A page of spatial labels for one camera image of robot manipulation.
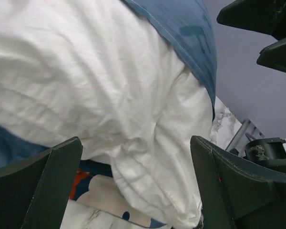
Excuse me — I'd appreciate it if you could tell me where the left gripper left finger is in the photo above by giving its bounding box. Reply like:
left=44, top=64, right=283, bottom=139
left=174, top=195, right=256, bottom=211
left=0, top=137, right=82, bottom=229

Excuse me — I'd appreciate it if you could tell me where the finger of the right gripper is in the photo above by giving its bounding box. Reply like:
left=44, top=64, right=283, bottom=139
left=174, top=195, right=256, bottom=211
left=256, top=38, right=286, bottom=73
left=217, top=0, right=286, bottom=40

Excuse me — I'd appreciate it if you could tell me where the blue cartoon print pillowcase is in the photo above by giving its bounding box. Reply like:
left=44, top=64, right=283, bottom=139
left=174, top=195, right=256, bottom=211
left=0, top=0, right=217, bottom=229

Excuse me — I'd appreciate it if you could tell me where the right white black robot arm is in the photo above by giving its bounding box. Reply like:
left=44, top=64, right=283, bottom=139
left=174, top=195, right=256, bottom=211
left=217, top=0, right=286, bottom=173

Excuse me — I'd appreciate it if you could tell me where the white pillow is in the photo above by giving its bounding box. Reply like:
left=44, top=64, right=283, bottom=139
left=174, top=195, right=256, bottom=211
left=0, top=0, right=214, bottom=229

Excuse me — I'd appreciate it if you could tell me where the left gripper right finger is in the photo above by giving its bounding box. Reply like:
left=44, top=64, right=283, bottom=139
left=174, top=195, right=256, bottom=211
left=190, top=136, right=286, bottom=229

